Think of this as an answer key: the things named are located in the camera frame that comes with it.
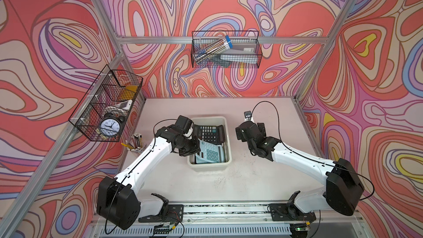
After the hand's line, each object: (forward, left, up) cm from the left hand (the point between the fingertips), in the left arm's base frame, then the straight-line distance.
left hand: (202, 149), depth 78 cm
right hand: (+11, -24, +1) cm, 27 cm away
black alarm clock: (+2, +38, +16) cm, 41 cm away
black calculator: (+13, -6, -6) cm, 15 cm away
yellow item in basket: (+21, +35, +18) cm, 45 cm away
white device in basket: (+13, +35, +18) cm, 41 cm away
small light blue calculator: (0, -4, -4) cm, 6 cm away
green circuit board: (-30, +18, -18) cm, 39 cm away
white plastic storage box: (-8, +4, -1) cm, 9 cm away
